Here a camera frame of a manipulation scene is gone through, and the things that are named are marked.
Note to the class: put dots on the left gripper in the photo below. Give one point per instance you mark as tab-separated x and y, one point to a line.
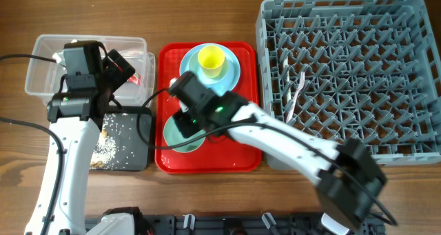
118	76

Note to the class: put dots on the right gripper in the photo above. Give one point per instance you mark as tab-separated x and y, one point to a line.
187	129

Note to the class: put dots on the red snack wrapper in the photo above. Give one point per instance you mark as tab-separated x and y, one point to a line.
132	77

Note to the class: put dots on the green bowl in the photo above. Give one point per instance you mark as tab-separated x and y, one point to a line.
173	136

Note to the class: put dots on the rice and food scraps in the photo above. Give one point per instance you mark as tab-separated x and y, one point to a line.
110	150

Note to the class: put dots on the white plastic spoon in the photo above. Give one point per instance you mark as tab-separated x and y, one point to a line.
287	88

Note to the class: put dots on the white plastic fork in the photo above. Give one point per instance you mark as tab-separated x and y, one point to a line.
295	98

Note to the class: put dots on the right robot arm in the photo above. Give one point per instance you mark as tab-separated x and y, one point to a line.
346	178

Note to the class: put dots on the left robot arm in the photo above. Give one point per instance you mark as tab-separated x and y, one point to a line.
76	118

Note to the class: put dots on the grey dishwasher rack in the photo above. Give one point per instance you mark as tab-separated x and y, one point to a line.
372	72

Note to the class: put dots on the red plastic tray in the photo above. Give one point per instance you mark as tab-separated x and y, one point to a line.
215	154

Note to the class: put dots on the light blue plate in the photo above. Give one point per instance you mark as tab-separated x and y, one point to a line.
233	74

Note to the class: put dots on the light blue bowl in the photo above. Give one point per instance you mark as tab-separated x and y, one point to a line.
197	69

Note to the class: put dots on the yellow plastic cup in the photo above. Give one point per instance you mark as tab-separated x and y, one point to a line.
211	58

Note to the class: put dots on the black plastic tray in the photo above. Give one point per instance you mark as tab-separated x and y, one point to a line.
138	131

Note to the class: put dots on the clear plastic bin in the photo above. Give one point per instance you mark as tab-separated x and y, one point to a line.
43	77

